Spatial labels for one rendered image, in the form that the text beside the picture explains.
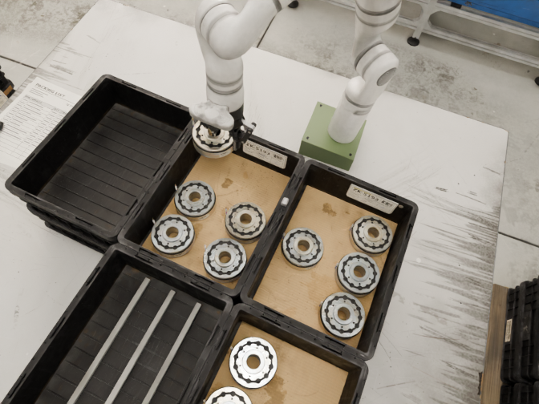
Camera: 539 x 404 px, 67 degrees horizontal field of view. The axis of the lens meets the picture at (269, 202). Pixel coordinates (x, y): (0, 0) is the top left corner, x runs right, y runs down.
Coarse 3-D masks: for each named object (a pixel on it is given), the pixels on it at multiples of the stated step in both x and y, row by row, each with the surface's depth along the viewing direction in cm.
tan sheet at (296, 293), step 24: (312, 192) 109; (312, 216) 106; (336, 216) 106; (360, 216) 107; (336, 240) 103; (336, 264) 100; (264, 288) 96; (288, 288) 97; (312, 288) 97; (336, 288) 97; (288, 312) 94; (312, 312) 94; (360, 336) 93
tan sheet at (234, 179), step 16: (208, 160) 111; (224, 160) 111; (240, 160) 112; (192, 176) 108; (208, 176) 109; (224, 176) 109; (240, 176) 110; (256, 176) 110; (272, 176) 110; (224, 192) 107; (240, 192) 107; (256, 192) 108; (272, 192) 108; (224, 208) 105; (272, 208) 106; (192, 224) 102; (208, 224) 102; (224, 224) 103; (208, 240) 100; (192, 256) 98
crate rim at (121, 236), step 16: (192, 128) 103; (272, 144) 103; (176, 160) 99; (304, 160) 102; (160, 176) 96; (288, 192) 97; (128, 224) 90; (272, 224) 93; (128, 240) 88; (160, 256) 87; (256, 256) 89; (192, 272) 86; (224, 288) 85; (240, 288) 86
